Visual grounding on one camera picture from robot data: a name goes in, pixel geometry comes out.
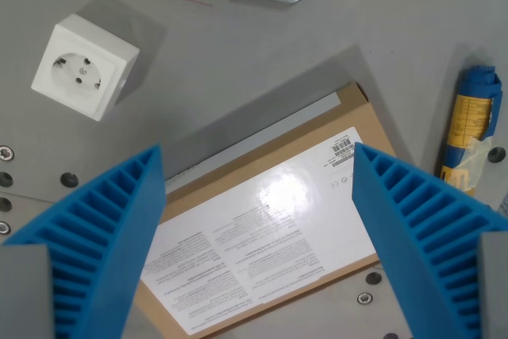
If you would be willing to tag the blue yellow rolled tube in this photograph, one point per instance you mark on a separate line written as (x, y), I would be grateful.
(470, 124)

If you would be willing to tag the white wall socket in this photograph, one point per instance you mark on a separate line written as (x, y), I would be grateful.
(81, 71)

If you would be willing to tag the brown cardboard box white label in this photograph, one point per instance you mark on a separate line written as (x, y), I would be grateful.
(254, 216)

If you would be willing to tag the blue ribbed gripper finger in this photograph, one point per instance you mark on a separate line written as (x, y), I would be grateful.
(115, 212)
(401, 212)

